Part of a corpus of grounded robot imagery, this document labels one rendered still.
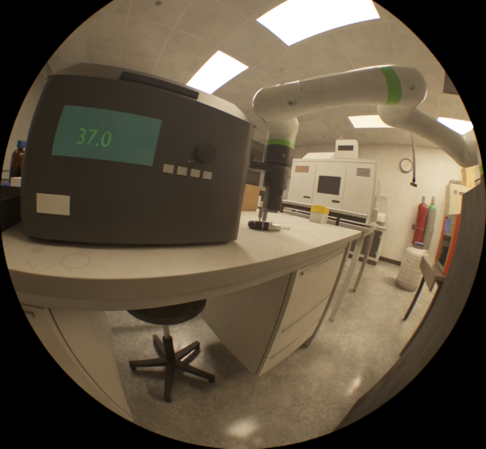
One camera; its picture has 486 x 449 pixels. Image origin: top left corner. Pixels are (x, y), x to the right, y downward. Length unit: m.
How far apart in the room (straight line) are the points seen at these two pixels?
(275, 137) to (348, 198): 1.08
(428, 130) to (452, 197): 3.65
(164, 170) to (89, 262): 0.16
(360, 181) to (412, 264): 1.90
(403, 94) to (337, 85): 0.19
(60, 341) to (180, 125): 0.43
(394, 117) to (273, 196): 0.51
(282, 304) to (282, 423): 0.73
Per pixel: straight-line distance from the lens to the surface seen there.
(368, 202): 1.46
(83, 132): 0.27
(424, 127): 0.74
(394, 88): 0.51
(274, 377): 1.19
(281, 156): 0.51
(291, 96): 0.43
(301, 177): 1.72
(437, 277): 1.43
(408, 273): 3.06
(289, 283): 0.55
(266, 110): 0.43
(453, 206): 4.35
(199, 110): 0.30
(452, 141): 0.82
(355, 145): 1.59
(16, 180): 0.79
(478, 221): 0.62
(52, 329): 0.37
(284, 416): 1.10
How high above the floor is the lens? 1.00
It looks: 4 degrees down
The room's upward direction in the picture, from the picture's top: 9 degrees clockwise
